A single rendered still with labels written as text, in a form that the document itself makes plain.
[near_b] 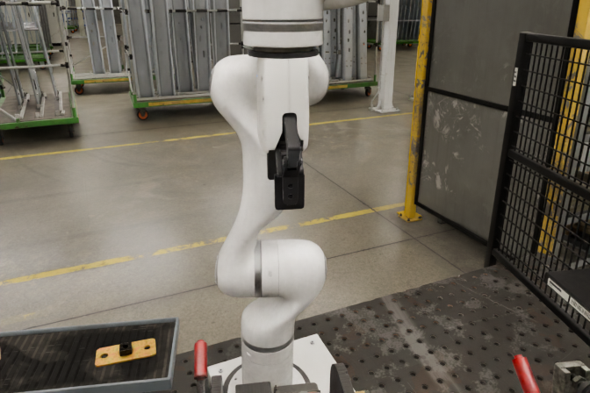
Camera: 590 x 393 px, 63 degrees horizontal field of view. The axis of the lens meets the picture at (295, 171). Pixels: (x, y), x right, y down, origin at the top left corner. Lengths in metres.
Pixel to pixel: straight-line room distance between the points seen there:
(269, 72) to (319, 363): 0.99
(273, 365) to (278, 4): 0.84
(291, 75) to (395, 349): 1.13
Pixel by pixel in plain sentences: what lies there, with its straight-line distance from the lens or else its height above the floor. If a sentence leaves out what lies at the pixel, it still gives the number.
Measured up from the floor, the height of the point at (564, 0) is 1.64.
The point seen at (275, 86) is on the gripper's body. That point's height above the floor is 1.57.
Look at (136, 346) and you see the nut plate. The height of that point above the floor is 1.16.
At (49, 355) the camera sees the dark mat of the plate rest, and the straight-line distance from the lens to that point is 0.84.
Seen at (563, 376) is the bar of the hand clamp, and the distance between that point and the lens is 0.73.
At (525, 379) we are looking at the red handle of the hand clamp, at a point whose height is 1.13.
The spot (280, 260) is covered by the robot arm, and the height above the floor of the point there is 1.16.
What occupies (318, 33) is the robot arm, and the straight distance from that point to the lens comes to 0.51.
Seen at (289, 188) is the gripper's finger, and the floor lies 1.47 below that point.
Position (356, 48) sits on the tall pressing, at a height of 0.83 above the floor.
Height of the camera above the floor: 1.65
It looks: 20 degrees down
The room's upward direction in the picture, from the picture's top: straight up
